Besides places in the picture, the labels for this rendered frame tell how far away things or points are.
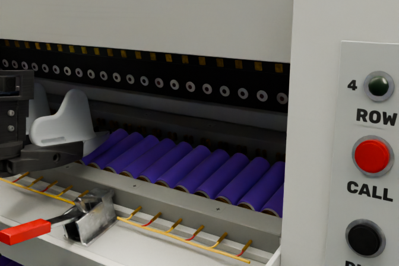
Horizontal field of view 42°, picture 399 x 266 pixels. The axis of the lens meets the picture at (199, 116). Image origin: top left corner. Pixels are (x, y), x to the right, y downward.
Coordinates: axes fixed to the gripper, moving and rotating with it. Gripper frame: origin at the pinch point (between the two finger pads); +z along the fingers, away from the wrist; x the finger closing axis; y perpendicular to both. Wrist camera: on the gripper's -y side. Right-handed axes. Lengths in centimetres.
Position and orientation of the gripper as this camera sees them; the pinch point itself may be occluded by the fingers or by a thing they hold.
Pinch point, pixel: (84, 139)
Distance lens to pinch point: 51.5
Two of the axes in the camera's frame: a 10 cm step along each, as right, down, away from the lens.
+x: -8.2, -1.4, 5.6
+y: 0.6, -9.9, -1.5
